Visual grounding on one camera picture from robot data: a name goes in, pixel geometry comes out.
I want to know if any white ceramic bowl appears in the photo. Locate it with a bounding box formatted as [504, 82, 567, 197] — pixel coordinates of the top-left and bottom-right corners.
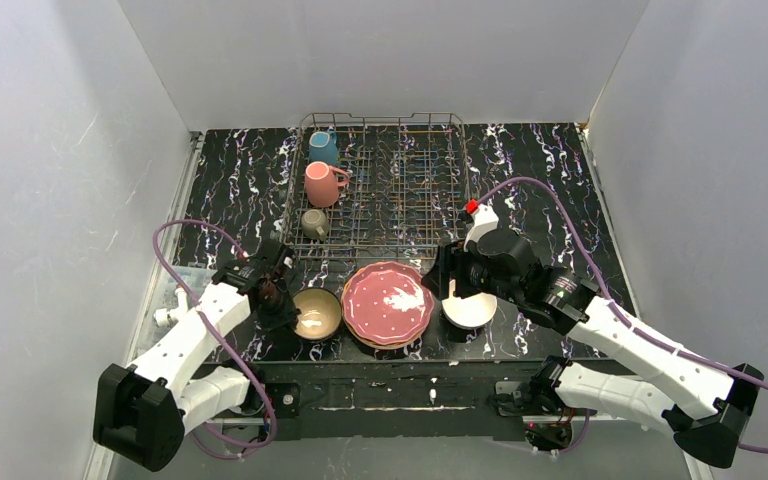
[442, 280, 497, 330]

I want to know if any pink polka dot plate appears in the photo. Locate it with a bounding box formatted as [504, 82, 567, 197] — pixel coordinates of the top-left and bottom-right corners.
[341, 261, 435, 350]

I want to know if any brown beige bowl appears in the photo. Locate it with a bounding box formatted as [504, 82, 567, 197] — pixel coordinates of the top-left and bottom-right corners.
[293, 287, 343, 341]

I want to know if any beige ceramic mug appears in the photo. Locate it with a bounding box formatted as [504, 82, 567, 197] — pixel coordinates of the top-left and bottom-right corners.
[300, 208, 330, 242]

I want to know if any metal wire dish rack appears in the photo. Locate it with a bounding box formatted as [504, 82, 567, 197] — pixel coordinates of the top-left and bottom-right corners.
[281, 112, 471, 264]

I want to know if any pink ceramic mug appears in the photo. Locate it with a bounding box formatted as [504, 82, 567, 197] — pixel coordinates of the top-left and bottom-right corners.
[304, 161, 350, 208]

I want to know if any blue ceramic mug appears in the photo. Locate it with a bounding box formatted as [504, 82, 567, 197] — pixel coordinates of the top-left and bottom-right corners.
[308, 130, 339, 166]

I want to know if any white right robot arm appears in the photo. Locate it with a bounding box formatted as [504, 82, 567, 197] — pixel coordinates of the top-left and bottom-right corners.
[421, 229, 764, 469]

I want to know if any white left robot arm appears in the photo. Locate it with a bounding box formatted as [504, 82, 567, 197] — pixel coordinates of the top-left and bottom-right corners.
[92, 240, 298, 472]

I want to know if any clear plastic storage box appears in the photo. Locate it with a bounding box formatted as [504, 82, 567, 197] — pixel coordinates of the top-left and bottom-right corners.
[149, 266, 215, 331]

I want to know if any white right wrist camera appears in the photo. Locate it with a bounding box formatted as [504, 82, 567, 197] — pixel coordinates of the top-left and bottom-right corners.
[463, 199, 499, 251]

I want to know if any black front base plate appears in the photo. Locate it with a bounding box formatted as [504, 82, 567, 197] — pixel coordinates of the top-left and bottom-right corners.
[178, 360, 597, 443]

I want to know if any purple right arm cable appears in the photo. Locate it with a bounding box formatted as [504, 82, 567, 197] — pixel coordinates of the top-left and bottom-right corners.
[476, 176, 768, 457]

